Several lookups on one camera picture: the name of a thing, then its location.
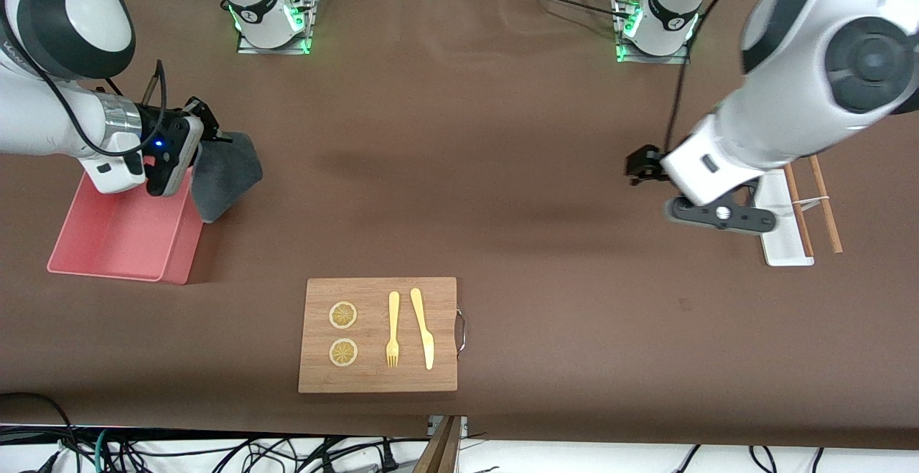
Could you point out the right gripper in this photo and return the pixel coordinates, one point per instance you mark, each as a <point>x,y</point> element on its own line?
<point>156,132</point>

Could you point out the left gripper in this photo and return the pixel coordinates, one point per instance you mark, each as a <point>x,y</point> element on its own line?
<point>644,162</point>

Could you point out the grey and pink cloth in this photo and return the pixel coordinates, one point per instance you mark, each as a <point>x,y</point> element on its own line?
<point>226,175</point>

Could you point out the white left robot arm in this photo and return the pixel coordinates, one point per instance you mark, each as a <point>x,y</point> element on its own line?
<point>804,100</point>

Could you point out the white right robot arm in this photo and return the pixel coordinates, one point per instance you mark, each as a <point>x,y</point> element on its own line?
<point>43,114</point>

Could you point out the pink plastic bin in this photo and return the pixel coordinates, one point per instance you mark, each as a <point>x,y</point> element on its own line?
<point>122,236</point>

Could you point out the white rectangular tray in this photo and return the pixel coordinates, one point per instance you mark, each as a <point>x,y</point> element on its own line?
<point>786,243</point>

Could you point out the brown wooden chopstick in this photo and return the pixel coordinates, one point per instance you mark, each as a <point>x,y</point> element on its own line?
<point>829,222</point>
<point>803,225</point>

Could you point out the white chopstick band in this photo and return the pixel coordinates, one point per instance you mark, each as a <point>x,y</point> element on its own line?
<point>811,202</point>

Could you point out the lemon slice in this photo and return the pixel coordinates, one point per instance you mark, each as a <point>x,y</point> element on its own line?
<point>343,315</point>
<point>343,352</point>

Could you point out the yellow fork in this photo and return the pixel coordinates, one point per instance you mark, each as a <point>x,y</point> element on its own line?
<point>393,315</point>

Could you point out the yellow knife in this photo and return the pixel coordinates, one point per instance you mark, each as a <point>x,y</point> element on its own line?
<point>423,329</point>

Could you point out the wooden cutting board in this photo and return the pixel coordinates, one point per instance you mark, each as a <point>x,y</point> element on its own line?
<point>373,380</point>

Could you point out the wooden plank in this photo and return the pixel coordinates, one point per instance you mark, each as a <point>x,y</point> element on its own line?
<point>441,451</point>

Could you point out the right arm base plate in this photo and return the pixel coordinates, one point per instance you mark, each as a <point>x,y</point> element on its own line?
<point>248,48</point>

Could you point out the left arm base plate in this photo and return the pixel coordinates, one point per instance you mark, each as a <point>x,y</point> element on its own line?
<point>646,59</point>

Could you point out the silver metal bracket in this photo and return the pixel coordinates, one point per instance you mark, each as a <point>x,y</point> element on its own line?
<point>464,426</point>

